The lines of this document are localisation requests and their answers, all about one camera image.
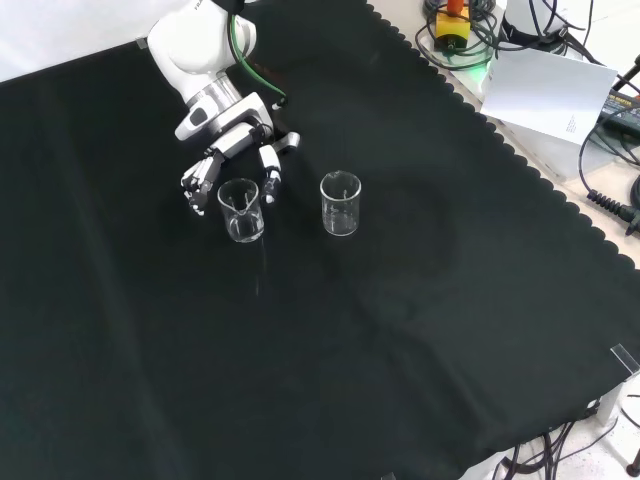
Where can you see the white pale board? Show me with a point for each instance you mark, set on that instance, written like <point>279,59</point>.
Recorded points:
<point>545,90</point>

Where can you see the black bench cloth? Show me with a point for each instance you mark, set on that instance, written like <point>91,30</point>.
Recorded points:
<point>150,350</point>

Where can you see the clear glass beaker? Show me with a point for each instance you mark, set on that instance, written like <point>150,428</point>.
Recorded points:
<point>341,215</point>
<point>245,225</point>

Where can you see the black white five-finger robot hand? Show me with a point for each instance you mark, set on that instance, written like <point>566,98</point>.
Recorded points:
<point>230,120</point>

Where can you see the clear cloth clip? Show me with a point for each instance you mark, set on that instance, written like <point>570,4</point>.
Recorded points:
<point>624,360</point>
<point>142,44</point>

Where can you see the yellow stop button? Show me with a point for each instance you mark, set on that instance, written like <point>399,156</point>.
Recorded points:
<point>452,32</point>

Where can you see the black power adapter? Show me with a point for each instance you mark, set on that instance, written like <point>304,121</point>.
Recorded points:
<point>622,107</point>

